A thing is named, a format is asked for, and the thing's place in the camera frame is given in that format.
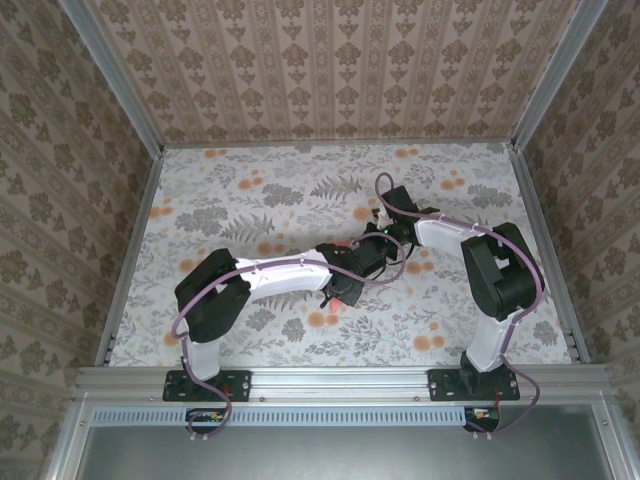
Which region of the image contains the thin aluminium frame rail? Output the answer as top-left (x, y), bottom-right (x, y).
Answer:
top-left (162, 139), bottom-right (516, 150)

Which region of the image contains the wide aluminium frame rail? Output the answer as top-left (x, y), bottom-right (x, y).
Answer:
top-left (74, 363), bottom-right (615, 402)

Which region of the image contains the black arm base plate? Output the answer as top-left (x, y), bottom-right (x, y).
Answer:
top-left (428, 368), bottom-right (522, 403)
top-left (162, 368), bottom-right (252, 404)

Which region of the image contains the slotted white cable duct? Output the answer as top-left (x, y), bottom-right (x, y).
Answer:
top-left (92, 405), bottom-right (469, 427)

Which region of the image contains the aluminium frame post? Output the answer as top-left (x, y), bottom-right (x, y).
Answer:
top-left (59, 0), bottom-right (167, 157)
top-left (510, 0), bottom-right (610, 151)

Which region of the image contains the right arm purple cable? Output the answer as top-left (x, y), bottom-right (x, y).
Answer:
top-left (374, 172), bottom-right (546, 441)

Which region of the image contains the grey metal panel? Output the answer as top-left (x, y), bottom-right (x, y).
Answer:
top-left (74, 403), bottom-right (619, 480)

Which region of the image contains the floral patterned table cover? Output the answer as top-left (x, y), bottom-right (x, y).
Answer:
top-left (107, 142), bottom-right (576, 369)

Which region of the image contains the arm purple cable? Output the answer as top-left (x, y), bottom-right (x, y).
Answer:
top-left (171, 230), bottom-right (407, 442)
top-left (374, 172), bottom-right (546, 441)

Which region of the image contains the pink cloth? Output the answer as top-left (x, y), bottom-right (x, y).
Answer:
top-left (327, 238), bottom-right (354, 315)

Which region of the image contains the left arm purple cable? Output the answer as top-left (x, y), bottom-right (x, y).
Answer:
top-left (171, 230), bottom-right (407, 442)

